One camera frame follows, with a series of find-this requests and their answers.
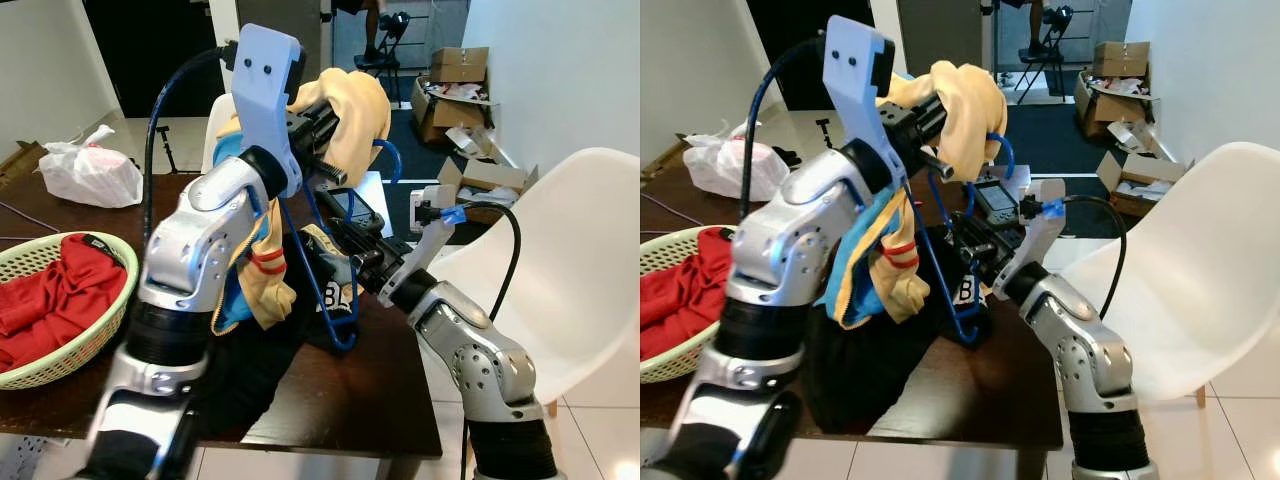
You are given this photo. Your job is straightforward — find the yellow and blue jacket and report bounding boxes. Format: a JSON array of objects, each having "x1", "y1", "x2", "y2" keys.
[
  {"x1": 815, "y1": 60, "x2": 1009, "y2": 331},
  {"x1": 210, "y1": 68, "x2": 393, "y2": 336}
]

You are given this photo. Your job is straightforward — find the blue plastic clothes hanger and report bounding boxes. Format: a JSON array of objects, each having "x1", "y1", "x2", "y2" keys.
[
  {"x1": 900, "y1": 130, "x2": 1016, "y2": 346},
  {"x1": 275, "y1": 138, "x2": 403, "y2": 353}
]

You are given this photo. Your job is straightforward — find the black garment white print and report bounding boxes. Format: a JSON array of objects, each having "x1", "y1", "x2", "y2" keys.
[
  {"x1": 800, "y1": 225, "x2": 1001, "y2": 436},
  {"x1": 185, "y1": 225, "x2": 386, "y2": 441}
]

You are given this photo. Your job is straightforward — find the black handheld game console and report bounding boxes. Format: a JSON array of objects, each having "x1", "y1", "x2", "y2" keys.
[
  {"x1": 340, "y1": 190, "x2": 386, "y2": 233},
  {"x1": 973, "y1": 180, "x2": 1023, "y2": 228}
]

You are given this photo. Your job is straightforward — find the black folding chair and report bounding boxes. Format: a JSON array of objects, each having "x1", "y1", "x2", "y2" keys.
[
  {"x1": 345, "y1": 10, "x2": 411, "y2": 101},
  {"x1": 1015, "y1": 5, "x2": 1076, "y2": 96}
]

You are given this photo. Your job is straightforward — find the grey tall cabinet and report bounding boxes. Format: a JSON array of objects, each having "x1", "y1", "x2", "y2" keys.
[
  {"x1": 238, "y1": 0, "x2": 323, "y2": 51},
  {"x1": 895, "y1": 0, "x2": 986, "y2": 46}
]

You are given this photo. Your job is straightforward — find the large open cardboard box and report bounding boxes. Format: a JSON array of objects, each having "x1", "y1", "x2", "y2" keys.
[
  {"x1": 1073, "y1": 72, "x2": 1151, "y2": 136},
  {"x1": 410, "y1": 78, "x2": 493, "y2": 143}
]

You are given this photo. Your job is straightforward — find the person legs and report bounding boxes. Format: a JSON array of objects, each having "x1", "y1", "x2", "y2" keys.
[
  {"x1": 1000, "y1": 0, "x2": 1051, "y2": 56},
  {"x1": 335, "y1": 0, "x2": 386, "y2": 61}
]

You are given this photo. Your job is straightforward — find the small open cardboard box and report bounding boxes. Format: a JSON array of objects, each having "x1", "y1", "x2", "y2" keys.
[
  {"x1": 1097, "y1": 150, "x2": 1191, "y2": 218},
  {"x1": 437, "y1": 155, "x2": 539, "y2": 226}
]

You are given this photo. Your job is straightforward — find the black tripod stand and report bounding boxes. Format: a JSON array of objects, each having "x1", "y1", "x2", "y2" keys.
[{"x1": 150, "y1": 120, "x2": 181, "y2": 176}]

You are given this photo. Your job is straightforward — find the closed cardboard box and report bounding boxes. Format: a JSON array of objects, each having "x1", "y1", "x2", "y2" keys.
[
  {"x1": 430, "y1": 47, "x2": 491, "y2": 84},
  {"x1": 1093, "y1": 42, "x2": 1151, "y2": 78}
]

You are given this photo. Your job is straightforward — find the white plastic bag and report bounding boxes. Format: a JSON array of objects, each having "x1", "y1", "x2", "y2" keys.
[
  {"x1": 38, "y1": 125, "x2": 144, "y2": 209},
  {"x1": 682, "y1": 130, "x2": 791, "y2": 201}
]

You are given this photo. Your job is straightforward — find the flat brown cardboard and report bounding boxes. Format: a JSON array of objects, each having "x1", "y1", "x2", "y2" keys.
[
  {"x1": 640, "y1": 135, "x2": 691, "y2": 181},
  {"x1": 0, "y1": 140, "x2": 46, "y2": 189}
]

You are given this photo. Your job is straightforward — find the red garment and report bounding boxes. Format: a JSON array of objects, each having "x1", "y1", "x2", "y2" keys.
[
  {"x1": 640, "y1": 226, "x2": 736, "y2": 361},
  {"x1": 0, "y1": 233, "x2": 129, "y2": 371}
]

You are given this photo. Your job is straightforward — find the pale green laundry basket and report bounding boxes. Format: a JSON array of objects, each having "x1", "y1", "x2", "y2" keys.
[
  {"x1": 640, "y1": 225, "x2": 741, "y2": 384},
  {"x1": 0, "y1": 232, "x2": 141, "y2": 391}
]

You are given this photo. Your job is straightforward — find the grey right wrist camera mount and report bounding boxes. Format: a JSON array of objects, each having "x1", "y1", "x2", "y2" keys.
[
  {"x1": 395, "y1": 185, "x2": 471, "y2": 301},
  {"x1": 1005, "y1": 178, "x2": 1069, "y2": 291}
]

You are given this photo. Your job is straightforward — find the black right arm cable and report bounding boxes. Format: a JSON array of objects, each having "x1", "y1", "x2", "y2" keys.
[
  {"x1": 440, "y1": 200, "x2": 523, "y2": 321},
  {"x1": 1050, "y1": 193, "x2": 1129, "y2": 321}
]

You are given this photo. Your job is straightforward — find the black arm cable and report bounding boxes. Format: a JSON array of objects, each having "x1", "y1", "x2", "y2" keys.
[
  {"x1": 143, "y1": 45, "x2": 241, "y2": 241},
  {"x1": 1050, "y1": 193, "x2": 1129, "y2": 321},
  {"x1": 745, "y1": 38, "x2": 831, "y2": 216},
  {"x1": 440, "y1": 200, "x2": 523, "y2": 321}
]

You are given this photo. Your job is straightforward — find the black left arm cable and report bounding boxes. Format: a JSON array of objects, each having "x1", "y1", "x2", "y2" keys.
[
  {"x1": 745, "y1": 38, "x2": 831, "y2": 216},
  {"x1": 143, "y1": 45, "x2": 241, "y2": 241}
]

